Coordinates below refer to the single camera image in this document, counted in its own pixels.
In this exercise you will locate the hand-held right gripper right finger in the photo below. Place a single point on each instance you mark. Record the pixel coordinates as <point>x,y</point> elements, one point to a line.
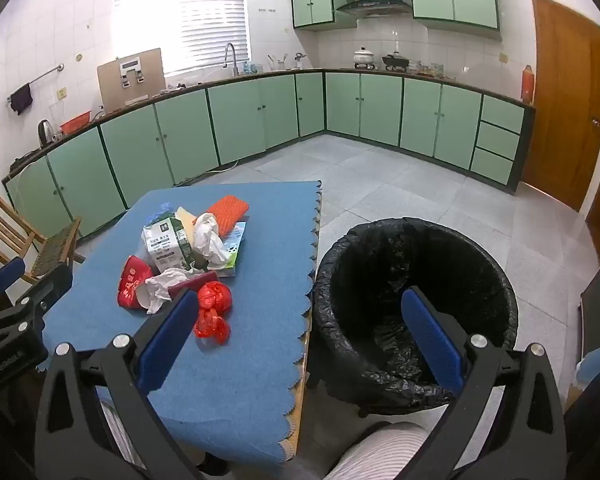
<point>432,342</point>

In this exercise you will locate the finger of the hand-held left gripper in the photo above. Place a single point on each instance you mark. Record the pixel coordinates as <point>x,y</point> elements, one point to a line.
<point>52,285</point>
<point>5,276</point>

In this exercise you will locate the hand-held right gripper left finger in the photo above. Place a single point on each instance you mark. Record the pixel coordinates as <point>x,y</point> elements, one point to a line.
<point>167,340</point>

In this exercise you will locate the white tissue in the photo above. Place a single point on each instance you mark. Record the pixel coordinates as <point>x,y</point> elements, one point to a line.
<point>162,282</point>
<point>207,235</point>

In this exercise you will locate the red plastic bag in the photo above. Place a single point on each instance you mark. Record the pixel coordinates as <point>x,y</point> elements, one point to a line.
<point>212,300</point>

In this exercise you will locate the dark red wrapper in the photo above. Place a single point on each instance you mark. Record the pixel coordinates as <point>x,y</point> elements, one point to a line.
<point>200,278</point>

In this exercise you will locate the red paper cup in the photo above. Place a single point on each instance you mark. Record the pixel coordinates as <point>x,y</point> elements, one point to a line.
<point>130,280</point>

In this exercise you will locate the green milk carton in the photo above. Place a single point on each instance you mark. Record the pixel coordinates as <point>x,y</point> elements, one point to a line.
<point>167,247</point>

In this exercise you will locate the bin with black bag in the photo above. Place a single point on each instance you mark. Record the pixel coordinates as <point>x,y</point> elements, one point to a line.
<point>360,270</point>

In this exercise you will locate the cow print milk carton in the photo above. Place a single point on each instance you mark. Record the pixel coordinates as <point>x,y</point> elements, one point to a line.
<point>234,255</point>

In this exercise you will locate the yellow sponge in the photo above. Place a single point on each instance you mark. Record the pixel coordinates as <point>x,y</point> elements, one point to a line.
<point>184,217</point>

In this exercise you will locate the blue scrubber cloth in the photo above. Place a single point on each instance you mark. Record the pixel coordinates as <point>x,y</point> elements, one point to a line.
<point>159,212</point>

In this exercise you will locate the orange foam fruit net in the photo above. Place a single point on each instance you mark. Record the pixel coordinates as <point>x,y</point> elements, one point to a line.
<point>227,210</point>

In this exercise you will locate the wooden chair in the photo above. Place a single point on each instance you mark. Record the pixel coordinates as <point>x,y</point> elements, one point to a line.
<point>55,250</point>

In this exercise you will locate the blue table mat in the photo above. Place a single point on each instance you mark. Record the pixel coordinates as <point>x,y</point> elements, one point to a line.
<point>240,370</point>

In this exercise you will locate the person's striped trouser leg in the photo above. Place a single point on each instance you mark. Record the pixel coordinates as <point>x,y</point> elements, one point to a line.
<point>117,430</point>
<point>375,455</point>

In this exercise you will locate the steel electric kettle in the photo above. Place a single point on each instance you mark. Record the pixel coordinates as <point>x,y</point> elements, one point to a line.
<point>45,132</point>

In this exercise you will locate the red plastic basin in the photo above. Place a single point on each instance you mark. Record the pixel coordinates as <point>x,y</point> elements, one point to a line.
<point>75,124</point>

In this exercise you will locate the light blue cloth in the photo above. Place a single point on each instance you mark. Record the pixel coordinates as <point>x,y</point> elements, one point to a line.
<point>597,365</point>

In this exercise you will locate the dark towel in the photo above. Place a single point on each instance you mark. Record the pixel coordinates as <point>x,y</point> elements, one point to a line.
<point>21,100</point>

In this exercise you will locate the green lower kitchen cabinets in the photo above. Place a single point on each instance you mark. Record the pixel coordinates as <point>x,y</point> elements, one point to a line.
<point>180,130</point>

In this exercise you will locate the brown cardboard box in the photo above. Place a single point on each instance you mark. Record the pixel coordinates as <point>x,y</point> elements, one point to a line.
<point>115,85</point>

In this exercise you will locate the red thermos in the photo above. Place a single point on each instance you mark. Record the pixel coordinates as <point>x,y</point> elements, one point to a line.
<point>527,85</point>

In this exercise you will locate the metal faucet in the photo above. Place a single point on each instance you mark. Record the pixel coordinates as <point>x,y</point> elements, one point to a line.
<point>235,65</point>

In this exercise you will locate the black wok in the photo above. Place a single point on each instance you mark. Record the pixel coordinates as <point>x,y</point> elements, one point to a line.
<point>394,61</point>

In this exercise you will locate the white cooking pot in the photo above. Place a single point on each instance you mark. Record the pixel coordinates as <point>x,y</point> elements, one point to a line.
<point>364,57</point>

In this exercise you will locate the utensil holder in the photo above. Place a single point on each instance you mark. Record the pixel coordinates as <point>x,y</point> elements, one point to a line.
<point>280,64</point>

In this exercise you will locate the white window blind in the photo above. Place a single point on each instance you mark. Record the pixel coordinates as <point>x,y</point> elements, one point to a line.
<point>180,10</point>

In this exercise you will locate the range hood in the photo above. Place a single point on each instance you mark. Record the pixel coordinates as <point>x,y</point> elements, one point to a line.
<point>375,7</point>

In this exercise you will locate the wall socket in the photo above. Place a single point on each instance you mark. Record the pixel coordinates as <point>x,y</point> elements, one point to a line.
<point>61,92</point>

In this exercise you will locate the metal towel rail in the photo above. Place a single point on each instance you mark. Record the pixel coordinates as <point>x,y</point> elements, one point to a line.
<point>45,74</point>

